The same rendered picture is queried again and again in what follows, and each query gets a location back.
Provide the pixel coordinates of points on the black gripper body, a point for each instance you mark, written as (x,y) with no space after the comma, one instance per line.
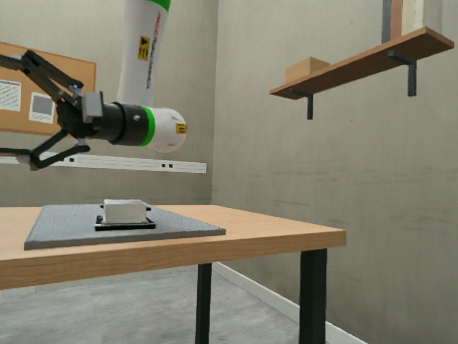
(111,124)

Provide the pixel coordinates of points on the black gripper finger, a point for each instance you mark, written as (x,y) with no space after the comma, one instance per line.
(38,70)
(24,156)

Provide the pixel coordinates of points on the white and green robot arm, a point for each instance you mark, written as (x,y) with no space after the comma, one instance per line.
(162,129)

